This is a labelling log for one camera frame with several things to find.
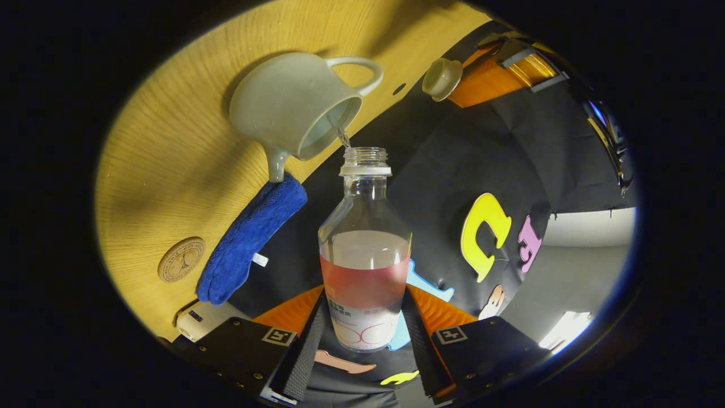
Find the clear pink-label water bottle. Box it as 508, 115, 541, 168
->
318, 147, 412, 353

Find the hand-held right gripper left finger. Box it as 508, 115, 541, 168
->
170, 283, 329, 406

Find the white teacup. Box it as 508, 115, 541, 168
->
229, 52, 384, 183

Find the white toaster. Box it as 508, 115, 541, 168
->
176, 300, 250, 342

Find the ceiling light panel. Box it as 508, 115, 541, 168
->
538, 311, 592, 349

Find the blue towel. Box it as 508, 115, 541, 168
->
197, 173, 308, 305

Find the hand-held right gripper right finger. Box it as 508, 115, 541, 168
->
401, 283, 553, 404

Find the round wooden coaster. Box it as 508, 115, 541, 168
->
157, 236, 206, 283

